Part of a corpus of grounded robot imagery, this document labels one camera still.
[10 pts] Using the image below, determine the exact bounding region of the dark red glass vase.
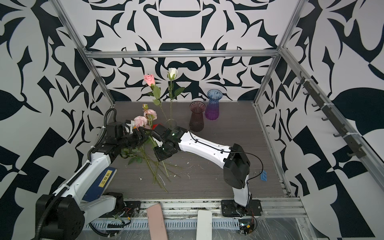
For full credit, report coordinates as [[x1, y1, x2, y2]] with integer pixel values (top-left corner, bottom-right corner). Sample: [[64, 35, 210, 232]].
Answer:
[[190, 101, 206, 132]]

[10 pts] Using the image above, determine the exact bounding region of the white flat paddle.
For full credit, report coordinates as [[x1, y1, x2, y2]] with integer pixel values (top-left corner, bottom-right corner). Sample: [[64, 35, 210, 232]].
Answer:
[[196, 210, 213, 240]]

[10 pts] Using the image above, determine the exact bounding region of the blue purple glass vase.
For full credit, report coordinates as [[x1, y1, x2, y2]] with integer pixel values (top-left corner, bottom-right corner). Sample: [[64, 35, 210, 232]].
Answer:
[[205, 89, 223, 121]]

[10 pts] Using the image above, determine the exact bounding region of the clear glass vase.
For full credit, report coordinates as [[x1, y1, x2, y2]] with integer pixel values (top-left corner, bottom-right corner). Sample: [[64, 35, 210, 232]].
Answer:
[[166, 119, 178, 130]]

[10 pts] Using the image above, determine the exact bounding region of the blue book yellow label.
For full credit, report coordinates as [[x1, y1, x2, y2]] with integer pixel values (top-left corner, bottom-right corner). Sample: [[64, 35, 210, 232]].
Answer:
[[82, 167, 118, 202]]

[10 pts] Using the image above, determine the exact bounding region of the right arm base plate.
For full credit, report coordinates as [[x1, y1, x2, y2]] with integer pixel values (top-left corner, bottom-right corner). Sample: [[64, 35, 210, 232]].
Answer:
[[221, 200, 263, 218]]

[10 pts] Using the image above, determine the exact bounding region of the small circuit board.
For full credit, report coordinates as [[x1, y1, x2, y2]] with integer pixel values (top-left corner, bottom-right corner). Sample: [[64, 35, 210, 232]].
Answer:
[[239, 218, 258, 235]]

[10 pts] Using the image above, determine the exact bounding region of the pink rose single stem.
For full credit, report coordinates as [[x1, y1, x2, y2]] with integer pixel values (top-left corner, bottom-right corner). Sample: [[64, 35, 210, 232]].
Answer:
[[144, 75, 168, 120]]

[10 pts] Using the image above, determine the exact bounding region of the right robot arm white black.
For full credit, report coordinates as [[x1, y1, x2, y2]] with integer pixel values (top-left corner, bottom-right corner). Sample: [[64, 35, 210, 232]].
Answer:
[[151, 125, 264, 209]]

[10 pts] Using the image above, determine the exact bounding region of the white rose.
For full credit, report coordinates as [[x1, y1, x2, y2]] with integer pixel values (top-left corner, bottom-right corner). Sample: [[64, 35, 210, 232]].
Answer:
[[167, 68, 185, 119]]

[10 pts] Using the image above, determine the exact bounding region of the aluminium frame rail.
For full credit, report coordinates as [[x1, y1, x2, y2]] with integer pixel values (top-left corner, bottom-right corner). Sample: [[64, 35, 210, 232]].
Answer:
[[85, 50, 278, 59]]

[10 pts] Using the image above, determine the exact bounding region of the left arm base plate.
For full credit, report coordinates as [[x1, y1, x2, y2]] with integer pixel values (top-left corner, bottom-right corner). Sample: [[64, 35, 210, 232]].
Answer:
[[100, 201, 142, 218]]

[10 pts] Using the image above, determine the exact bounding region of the pink flat paddle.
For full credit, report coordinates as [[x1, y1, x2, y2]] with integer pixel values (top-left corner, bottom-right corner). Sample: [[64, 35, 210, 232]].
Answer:
[[147, 204, 168, 240]]

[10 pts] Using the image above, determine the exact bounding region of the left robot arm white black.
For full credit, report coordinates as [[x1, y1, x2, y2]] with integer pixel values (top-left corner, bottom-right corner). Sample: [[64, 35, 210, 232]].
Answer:
[[35, 108, 151, 240]]

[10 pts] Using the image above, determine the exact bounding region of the small blue object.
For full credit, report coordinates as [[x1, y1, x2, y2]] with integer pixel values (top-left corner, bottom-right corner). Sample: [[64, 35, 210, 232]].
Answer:
[[260, 171, 268, 182]]

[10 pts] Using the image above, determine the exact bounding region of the pink spray roses stem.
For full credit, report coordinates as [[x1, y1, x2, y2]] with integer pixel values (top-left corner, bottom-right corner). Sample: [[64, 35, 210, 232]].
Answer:
[[132, 104, 160, 183]]

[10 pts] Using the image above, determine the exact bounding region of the wall hook rack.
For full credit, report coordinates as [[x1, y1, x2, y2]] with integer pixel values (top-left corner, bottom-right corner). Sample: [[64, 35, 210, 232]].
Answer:
[[297, 73, 367, 159]]

